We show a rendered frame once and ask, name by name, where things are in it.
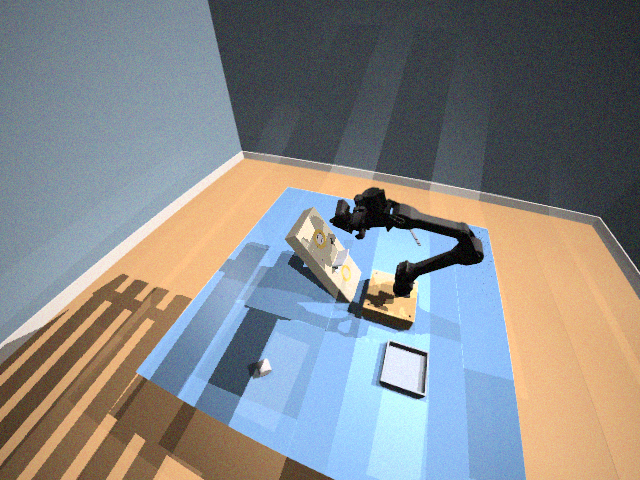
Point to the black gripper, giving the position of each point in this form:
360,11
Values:
351,221

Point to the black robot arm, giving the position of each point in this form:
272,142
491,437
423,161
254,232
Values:
468,251

